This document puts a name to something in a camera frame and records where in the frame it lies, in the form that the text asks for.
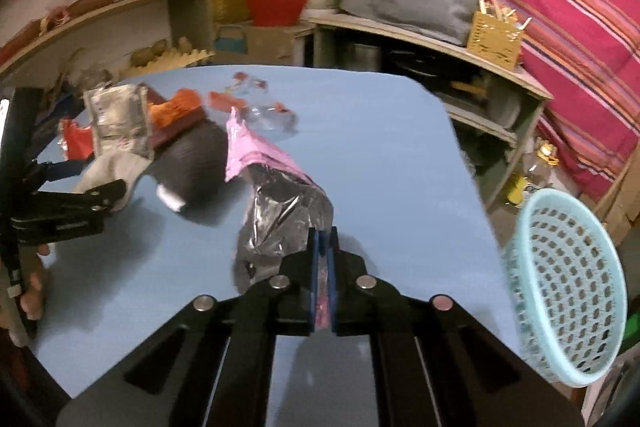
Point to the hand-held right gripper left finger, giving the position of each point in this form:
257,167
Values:
313,287

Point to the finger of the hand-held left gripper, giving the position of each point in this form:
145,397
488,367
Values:
57,172
95,199

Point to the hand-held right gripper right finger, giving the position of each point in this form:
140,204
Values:
334,287

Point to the paper trash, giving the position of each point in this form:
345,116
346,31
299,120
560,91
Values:
117,122

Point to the pink silver foil wrapper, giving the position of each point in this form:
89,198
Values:
270,217

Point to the orange plastic wrapper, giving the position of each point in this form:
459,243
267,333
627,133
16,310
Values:
175,106

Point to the light blue perforated basket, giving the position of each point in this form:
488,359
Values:
547,196

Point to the person's left hand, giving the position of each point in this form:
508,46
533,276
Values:
34,287

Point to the white knit cloth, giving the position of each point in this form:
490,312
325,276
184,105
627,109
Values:
107,172

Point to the dark red wrapper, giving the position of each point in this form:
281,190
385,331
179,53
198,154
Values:
175,134

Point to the black cloth bundle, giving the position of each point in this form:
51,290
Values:
192,162

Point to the yellow jagged tray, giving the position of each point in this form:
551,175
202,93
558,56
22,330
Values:
170,61

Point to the red strip wrapper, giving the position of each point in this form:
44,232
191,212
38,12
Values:
225,99

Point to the clear plastic wrapper red print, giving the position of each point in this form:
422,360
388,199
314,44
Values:
248,81
272,119

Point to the cardboard box blue print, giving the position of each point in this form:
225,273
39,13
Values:
265,44

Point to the small metal pot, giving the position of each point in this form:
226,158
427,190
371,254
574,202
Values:
365,56

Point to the clear bottle yellow label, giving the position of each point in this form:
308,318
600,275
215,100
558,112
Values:
537,167

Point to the black pan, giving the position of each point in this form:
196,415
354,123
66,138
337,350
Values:
417,64

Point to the wooden shelf unit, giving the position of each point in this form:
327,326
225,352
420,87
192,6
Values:
425,39

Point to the red plastic bowl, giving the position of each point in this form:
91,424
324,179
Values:
277,7

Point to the yellow perforated box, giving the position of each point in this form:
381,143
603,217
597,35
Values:
492,39

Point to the bundle of wooden sticks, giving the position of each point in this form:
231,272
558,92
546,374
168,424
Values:
502,12

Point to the pink striped blanket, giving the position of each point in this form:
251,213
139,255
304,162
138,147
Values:
560,7

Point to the wooden wall shelf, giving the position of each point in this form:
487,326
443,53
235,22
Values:
110,4

